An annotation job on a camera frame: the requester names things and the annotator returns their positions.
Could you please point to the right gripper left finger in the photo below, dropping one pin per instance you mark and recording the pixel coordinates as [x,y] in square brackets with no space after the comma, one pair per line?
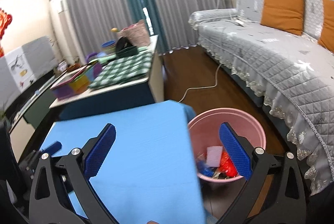
[61,190]

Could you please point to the white foam mesh sleeve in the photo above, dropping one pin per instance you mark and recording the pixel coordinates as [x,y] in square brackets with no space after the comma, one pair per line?
[214,154]

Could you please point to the small photo frame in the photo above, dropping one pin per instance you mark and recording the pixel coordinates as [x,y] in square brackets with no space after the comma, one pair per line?
[62,67]

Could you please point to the grey covered sofa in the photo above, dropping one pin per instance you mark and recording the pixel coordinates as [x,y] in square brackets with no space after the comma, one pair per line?
[293,74]

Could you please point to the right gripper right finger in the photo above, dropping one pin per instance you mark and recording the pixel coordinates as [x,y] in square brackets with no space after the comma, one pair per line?
[285,201]

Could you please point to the orange cushion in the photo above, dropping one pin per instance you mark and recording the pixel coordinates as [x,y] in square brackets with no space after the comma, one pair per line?
[326,39]
[284,15]

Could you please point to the pink woven basket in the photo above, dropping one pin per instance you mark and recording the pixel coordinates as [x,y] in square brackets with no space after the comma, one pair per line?
[136,33]

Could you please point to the pink trash bucket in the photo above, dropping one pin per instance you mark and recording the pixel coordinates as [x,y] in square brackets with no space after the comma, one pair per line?
[238,132]

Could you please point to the black hat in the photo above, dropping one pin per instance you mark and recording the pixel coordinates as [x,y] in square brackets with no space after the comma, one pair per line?
[123,42]

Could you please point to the stacked coloured bowls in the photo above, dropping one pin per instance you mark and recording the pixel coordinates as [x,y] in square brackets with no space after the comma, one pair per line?
[109,47]

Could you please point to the grey covered television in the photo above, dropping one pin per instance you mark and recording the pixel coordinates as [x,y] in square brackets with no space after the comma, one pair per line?
[23,66]

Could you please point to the red plastic bag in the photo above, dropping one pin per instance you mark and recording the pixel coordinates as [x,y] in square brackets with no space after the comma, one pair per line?
[226,166]

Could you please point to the white dark coffee table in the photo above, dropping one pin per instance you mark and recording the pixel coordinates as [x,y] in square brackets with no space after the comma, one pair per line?
[140,92]

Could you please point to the blue foam mat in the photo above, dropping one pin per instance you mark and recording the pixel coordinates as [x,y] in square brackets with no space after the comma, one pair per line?
[150,172]

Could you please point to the red chinese knot decoration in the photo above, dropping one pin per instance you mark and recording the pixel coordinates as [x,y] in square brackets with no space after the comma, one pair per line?
[5,21]

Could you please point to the brown plush toy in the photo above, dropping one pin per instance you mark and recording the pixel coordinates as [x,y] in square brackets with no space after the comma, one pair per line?
[73,67]

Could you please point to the blue plastic bag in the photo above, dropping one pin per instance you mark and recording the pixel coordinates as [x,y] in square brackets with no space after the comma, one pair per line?
[204,169]

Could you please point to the white floor air conditioner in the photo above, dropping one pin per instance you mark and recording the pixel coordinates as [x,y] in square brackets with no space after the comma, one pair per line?
[65,33]

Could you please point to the colourful storage box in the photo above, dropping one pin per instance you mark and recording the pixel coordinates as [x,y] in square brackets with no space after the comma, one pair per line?
[77,82]

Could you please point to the dark green tray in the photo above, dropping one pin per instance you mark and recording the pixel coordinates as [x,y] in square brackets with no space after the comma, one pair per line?
[127,52]

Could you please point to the green checked cloth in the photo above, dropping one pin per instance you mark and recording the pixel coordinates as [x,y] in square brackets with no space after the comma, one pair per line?
[123,70]

